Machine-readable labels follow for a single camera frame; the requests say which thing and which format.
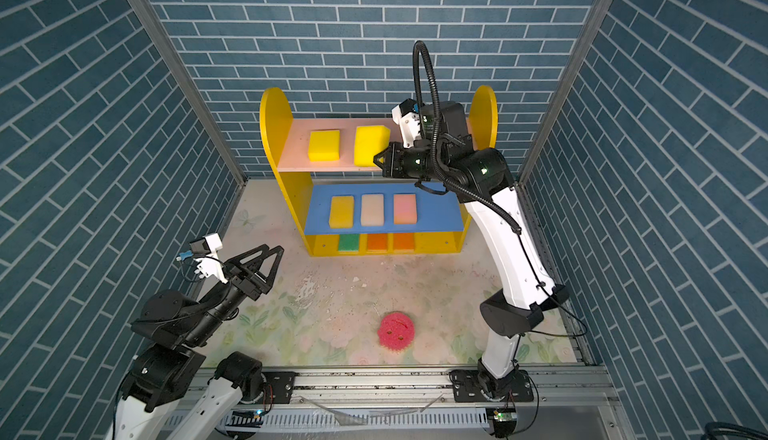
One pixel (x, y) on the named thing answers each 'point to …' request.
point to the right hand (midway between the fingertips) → (369, 155)
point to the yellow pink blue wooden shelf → (441, 225)
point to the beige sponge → (372, 210)
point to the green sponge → (349, 242)
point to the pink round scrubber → (396, 331)
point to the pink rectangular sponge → (405, 209)
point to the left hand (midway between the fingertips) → (278, 251)
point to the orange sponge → (377, 241)
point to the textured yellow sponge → (342, 211)
